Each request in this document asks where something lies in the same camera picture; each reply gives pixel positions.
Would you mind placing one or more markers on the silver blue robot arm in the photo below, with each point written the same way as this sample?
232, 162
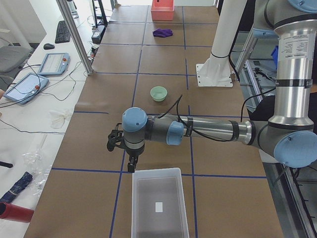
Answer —
288, 135

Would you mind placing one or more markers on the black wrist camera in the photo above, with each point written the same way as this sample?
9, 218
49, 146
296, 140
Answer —
115, 139

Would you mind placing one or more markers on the green ceramic bowl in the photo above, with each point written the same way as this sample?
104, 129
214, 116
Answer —
158, 93

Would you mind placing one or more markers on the crumpled clear plastic wrap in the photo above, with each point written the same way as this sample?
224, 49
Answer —
37, 166

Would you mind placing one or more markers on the black keyboard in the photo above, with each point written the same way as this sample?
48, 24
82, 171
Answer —
62, 33

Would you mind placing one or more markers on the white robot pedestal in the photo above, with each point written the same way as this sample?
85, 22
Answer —
215, 72

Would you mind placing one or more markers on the aluminium frame post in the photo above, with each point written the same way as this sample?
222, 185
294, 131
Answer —
66, 13

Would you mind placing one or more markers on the blue teach pendant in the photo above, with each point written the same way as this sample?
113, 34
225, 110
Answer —
26, 88
54, 64

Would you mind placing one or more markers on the red cylinder bottle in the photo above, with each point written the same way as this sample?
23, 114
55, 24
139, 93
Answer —
15, 213

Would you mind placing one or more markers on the folded dark blue umbrella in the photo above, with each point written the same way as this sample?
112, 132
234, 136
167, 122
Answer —
17, 188

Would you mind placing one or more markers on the clear plastic bin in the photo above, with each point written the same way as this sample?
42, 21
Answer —
158, 204

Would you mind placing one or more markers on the near blue teach pendant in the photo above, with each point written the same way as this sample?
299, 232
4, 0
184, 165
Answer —
26, 88

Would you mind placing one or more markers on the far blue teach pendant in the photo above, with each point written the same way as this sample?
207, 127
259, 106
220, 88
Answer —
54, 64

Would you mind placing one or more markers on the black computer mouse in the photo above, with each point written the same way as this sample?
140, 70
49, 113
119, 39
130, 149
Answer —
48, 46

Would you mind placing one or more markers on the crumpled white tissue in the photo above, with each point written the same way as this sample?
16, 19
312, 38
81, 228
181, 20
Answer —
58, 118

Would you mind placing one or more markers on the pink plastic bin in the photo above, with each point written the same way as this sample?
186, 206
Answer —
162, 10

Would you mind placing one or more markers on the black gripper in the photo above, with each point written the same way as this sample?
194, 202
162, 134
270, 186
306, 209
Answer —
133, 153

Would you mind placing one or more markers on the purple cloth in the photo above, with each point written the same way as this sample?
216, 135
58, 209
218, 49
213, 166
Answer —
162, 33

